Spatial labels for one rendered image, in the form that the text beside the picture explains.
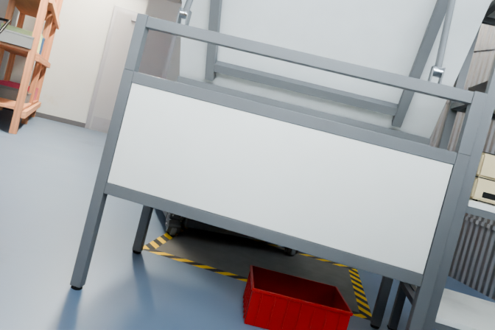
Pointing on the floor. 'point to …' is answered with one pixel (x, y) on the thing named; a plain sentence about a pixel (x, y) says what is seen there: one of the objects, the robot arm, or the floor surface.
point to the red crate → (292, 303)
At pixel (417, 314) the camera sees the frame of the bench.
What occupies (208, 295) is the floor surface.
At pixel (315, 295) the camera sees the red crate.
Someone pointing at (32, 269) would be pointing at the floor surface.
